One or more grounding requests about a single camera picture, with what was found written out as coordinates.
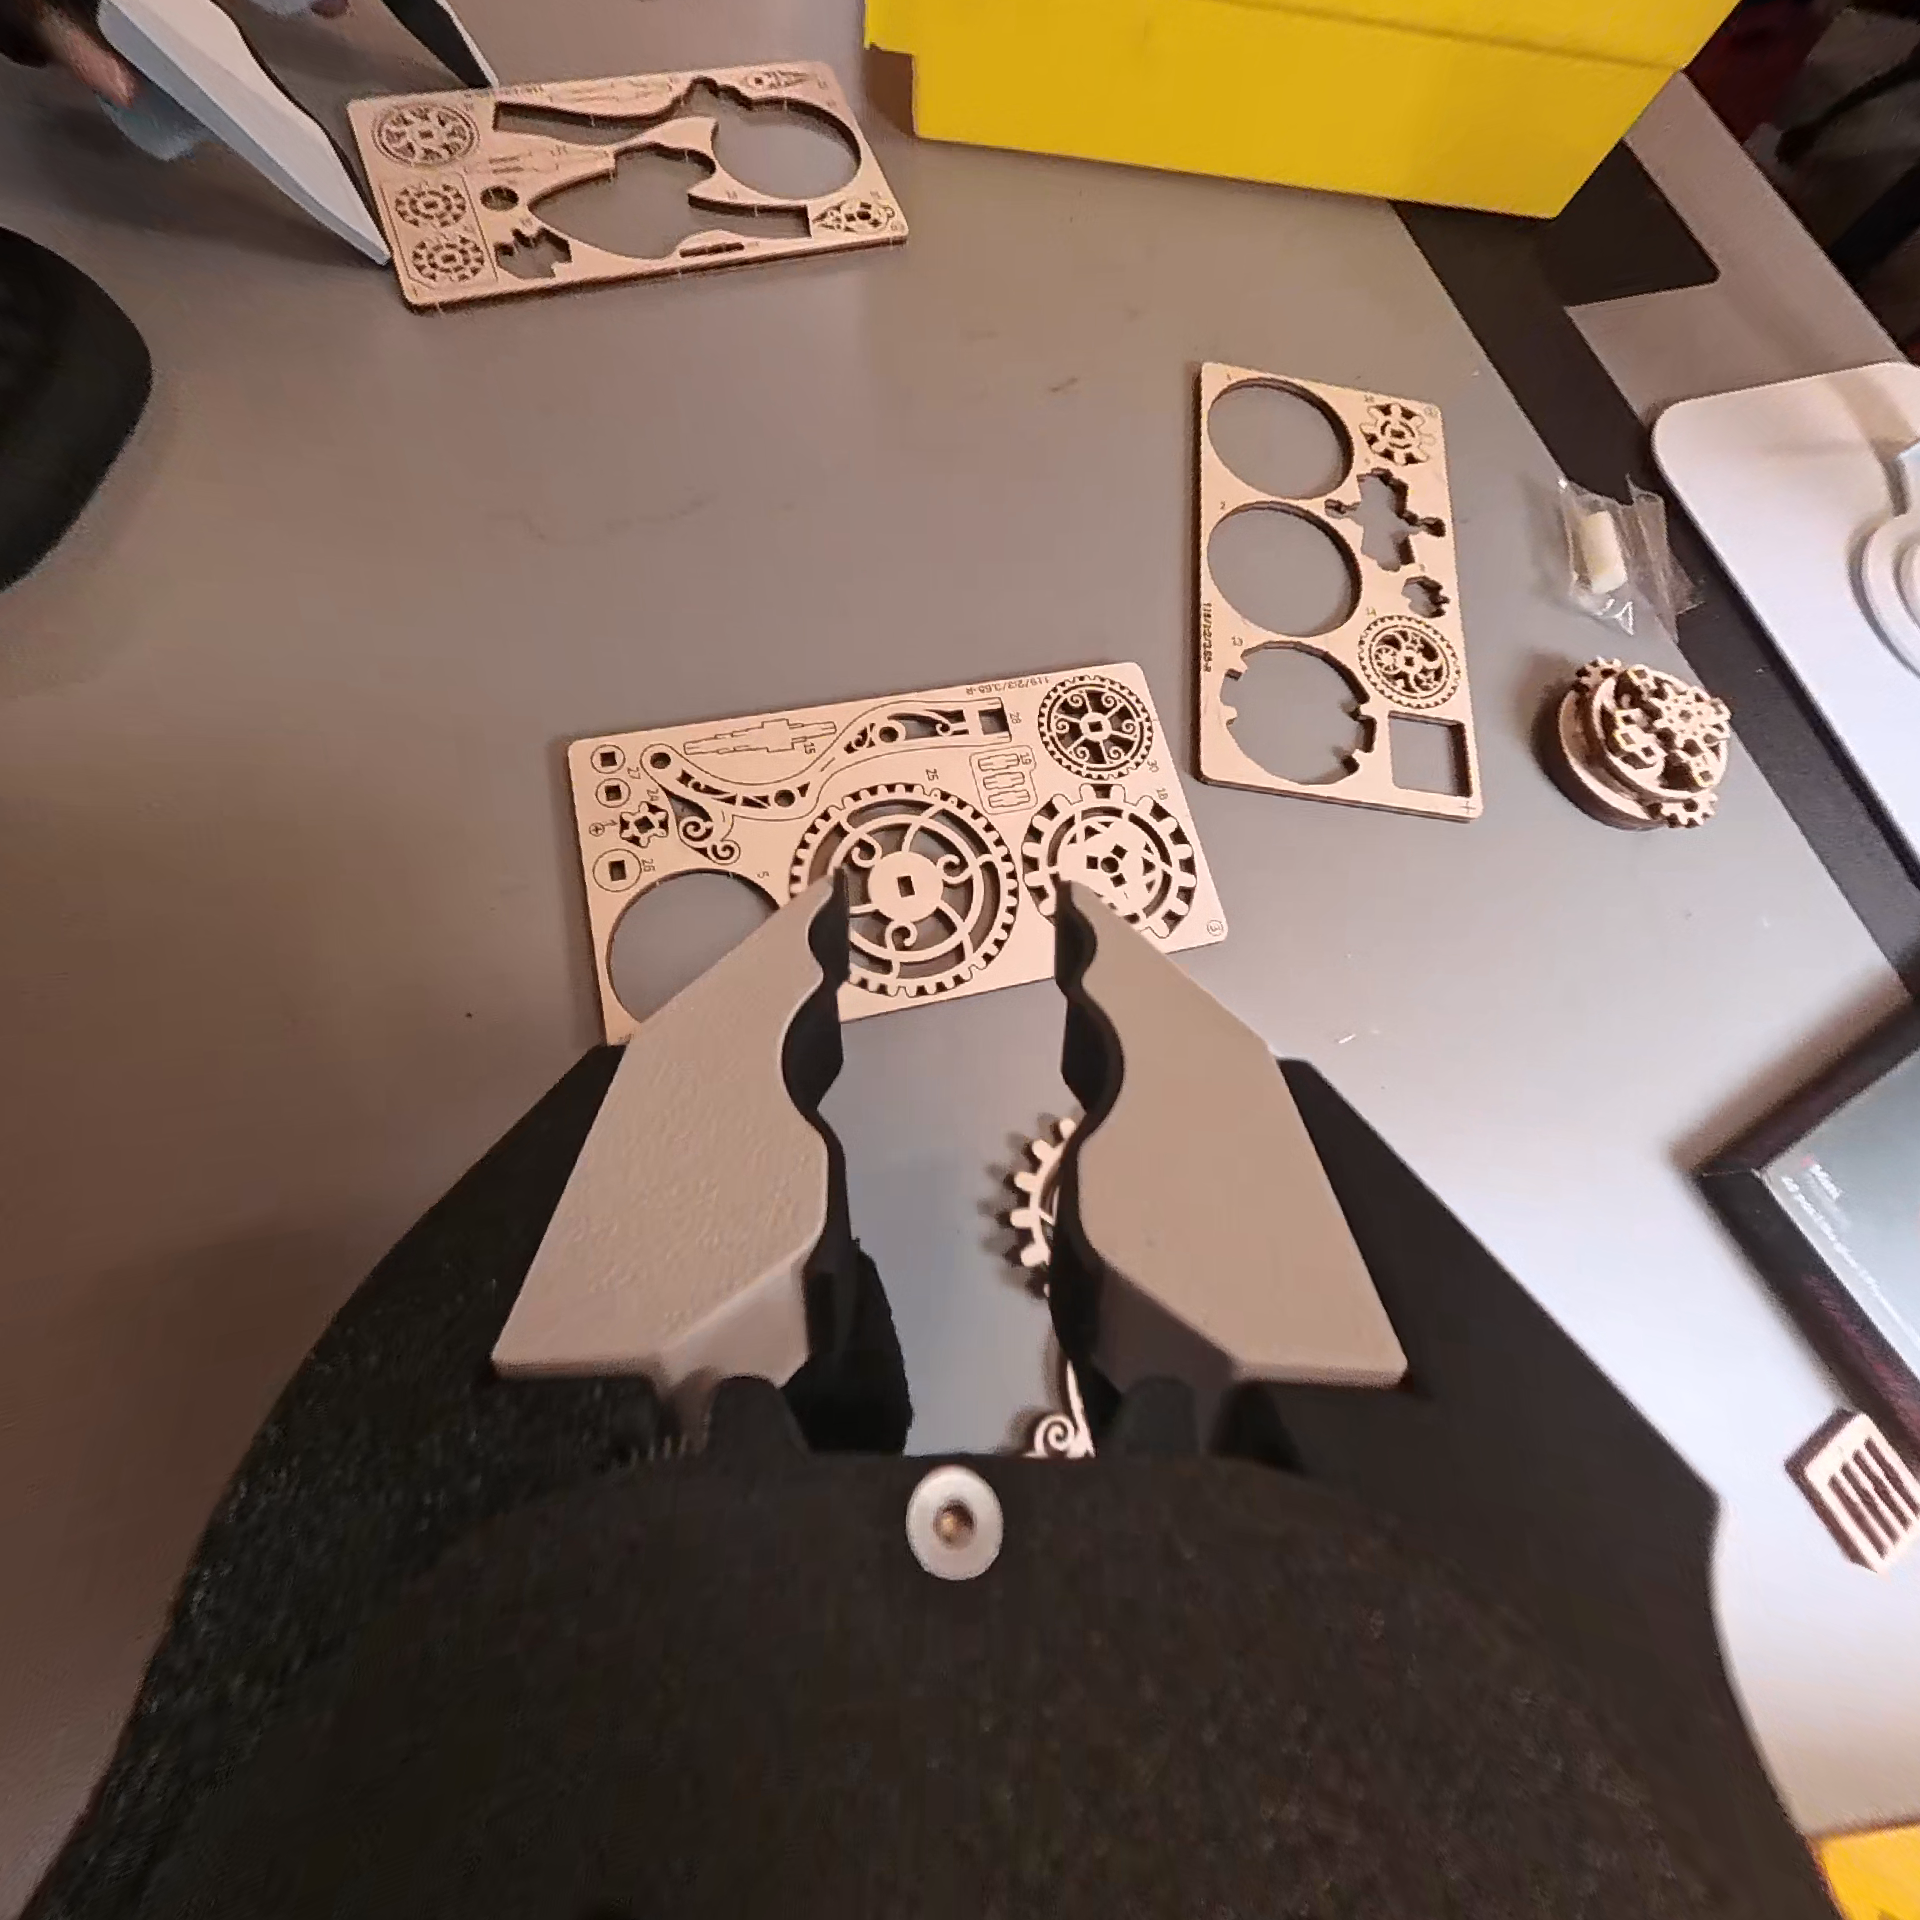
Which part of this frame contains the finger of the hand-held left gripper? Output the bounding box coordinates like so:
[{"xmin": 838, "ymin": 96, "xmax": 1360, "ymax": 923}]
[
  {"xmin": 380, "ymin": 0, "xmax": 502, "ymax": 92},
  {"xmin": 93, "ymin": 0, "xmax": 398, "ymax": 269}
]

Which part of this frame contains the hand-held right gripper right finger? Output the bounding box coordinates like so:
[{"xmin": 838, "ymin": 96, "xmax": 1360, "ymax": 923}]
[{"xmin": 1055, "ymin": 884, "xmax": 1415, "ymax": 1455}]

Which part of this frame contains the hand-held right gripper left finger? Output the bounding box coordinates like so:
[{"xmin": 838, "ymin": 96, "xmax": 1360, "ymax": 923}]
[{"xmin": 492, "ymin": 884, "xmax": 855, "ymax": 1455}]

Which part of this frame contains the wooden sheet with curved cutout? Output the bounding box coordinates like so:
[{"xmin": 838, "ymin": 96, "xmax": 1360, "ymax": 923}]
[{"xmin": 343, "ymin": 61, "xmax": 914, "ymax": 315}]

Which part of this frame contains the wooden sheet with large gears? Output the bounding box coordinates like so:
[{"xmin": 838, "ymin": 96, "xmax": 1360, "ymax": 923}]
[{"xmin": 566, "ymin": 662, "xmax": 1232, "ymax": 1047}]

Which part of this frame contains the wooden sheet with round holes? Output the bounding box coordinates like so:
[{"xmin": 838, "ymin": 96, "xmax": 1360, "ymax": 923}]
[{"xmin": 1195, "ymin": 360, "xmax": 1486, "ymax": 823}]

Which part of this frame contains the grey desk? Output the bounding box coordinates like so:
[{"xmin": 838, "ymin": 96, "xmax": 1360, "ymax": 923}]
[{"xmin": 0, "ymin": 0, "xmax": 1920, "ymax": 1920}]

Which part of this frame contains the person's left hand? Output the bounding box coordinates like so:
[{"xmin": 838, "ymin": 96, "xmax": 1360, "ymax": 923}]
[{"xmin": 0, "ymin": 0, "xmax": 145, "ymax": 109}]

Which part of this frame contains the black mesh office chair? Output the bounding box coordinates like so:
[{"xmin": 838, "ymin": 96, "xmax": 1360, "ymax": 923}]
[{"xmin": 0, "ymin": 229, "xmax": 157, "ymax": 589}]

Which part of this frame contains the assembled wooden gear model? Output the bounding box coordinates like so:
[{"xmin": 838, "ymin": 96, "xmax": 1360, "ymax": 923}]
[{"xmin": 1533, "ymin": 656, "xmax": 1733, "ymax": 831}]

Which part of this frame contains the black puzzle box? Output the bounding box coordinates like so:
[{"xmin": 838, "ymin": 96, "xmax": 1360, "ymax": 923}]
[{"xmin": 1695, "ymin": 1035, "xmax": 1920, "ymax": 1472}]

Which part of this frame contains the clear plastic bag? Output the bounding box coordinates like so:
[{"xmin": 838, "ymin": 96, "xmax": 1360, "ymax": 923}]
[{"xmin": 1529, "ymin": 471, "xmax": 1705, "ymax": 629}]

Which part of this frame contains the yellow plastic bin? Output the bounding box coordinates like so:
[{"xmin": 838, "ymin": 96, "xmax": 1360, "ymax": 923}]
[{"xmin": 863, "ymin": 0, "xmax": 1749, "ymax": 225}]

